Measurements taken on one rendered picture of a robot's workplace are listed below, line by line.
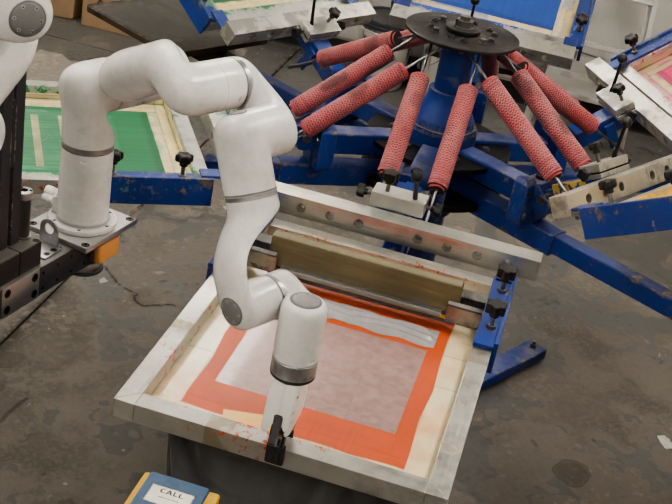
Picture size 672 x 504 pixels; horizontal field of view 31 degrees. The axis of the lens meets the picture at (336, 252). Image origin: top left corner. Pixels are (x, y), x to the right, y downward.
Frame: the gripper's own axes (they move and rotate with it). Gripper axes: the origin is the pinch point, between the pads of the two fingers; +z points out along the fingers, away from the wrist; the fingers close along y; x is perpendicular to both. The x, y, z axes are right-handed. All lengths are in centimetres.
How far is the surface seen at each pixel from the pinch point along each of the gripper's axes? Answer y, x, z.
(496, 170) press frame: -129, 18, -4
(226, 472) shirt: -7.2, -10.0, 14.8
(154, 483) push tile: 16.9, -15.3, 1.0
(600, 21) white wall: -471, 35, 45
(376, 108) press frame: -151, -19, -3
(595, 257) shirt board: -114, 47, 5
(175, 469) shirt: -7.3, -19.5, 17.7
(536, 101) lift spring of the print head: -134, 23, -22
